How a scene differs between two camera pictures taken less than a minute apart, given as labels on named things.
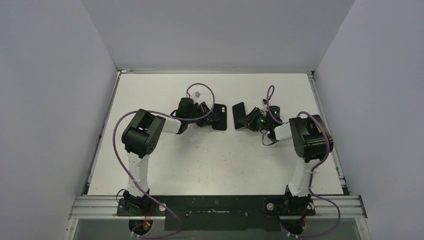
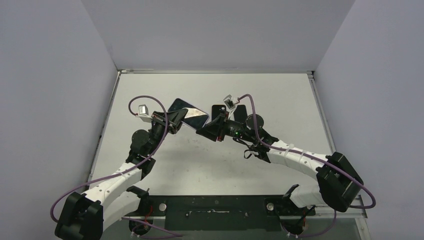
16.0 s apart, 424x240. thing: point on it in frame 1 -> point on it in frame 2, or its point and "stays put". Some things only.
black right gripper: (253, 116) -> (216, 126)
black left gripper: (204, 120) -> (174, 119)
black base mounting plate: (219, 213) stays put
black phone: (239, 112) stays put
